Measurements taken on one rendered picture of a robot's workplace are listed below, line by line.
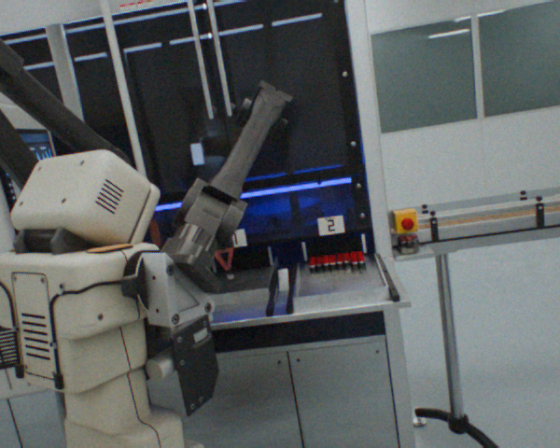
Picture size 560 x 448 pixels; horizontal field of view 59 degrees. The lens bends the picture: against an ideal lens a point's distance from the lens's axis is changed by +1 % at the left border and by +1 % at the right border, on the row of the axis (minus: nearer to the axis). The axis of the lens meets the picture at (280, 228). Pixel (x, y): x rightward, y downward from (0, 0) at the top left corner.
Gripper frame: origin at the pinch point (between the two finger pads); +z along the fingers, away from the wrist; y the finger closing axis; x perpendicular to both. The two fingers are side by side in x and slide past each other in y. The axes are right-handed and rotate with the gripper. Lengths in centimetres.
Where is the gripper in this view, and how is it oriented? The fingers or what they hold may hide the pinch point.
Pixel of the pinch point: (227, 266)
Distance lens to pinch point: 155.1
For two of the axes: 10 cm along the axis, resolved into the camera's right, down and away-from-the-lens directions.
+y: -0.9, -2.4, 9.7
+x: -9.8, 2.0, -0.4
